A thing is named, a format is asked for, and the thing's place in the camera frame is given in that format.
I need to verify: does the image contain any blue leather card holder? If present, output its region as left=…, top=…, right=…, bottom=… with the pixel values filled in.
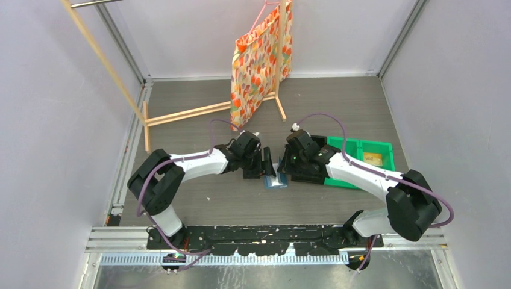
left=264, top=157, right=288, bottom=189

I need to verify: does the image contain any aluminium frame rail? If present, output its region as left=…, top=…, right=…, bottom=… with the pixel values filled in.
left=86, top=223, right=448, bottom=254

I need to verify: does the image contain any pink clothes hanger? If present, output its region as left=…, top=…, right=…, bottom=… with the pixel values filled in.
left=248, top=0, right=280, bottom=33

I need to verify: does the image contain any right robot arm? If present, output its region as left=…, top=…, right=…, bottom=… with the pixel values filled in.
left=278, top=129, right=442, bottom=247

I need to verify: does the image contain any green plastic bin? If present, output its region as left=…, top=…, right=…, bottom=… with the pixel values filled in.
left=324, top=137, right=396, bottom=190

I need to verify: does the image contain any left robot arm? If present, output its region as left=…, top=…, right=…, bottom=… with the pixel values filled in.
left=127, top=131, right=276, bottom=249

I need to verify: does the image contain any floral orange fabric bag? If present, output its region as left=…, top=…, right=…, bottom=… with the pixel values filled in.
left=230, top=1, right=293, bottom=128

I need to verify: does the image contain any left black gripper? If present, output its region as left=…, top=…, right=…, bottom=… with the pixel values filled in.
left=241, top=147, right=275, bottom=179

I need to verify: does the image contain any gold card in bin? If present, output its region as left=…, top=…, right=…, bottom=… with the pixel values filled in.
left=363, top=152, right=383, bottom=167

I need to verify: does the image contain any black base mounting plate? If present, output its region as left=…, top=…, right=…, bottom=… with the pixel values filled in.
left=146, top=225, right=383, bottom=256

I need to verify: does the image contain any wooden clothes rack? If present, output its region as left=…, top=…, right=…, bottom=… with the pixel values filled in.
left=62, top=1, right=287, bottom=152

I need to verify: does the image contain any black plastic bin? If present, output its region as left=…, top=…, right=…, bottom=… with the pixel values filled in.
left=291, top=135, right=327, bottom=185

